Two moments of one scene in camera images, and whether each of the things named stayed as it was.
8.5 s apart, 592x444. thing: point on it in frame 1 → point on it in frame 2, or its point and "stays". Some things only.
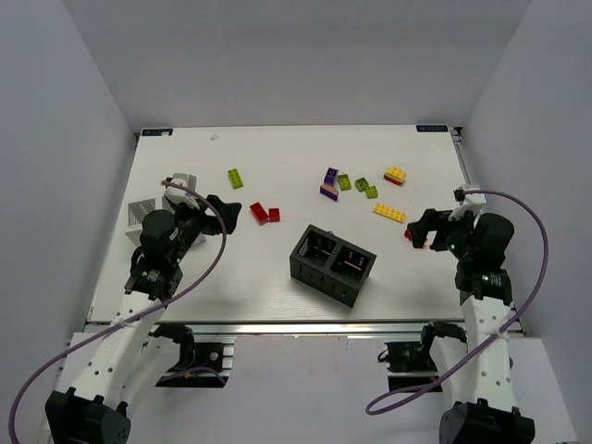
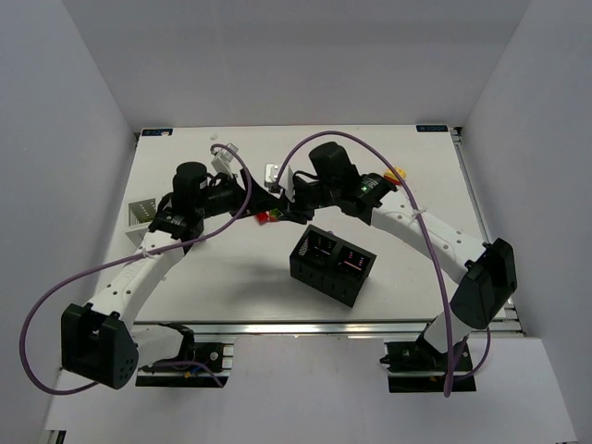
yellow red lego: (396, 175) stays
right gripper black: (438, 229) → (299, 201)
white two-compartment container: (137, 208) stays
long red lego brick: (260, 215) stays
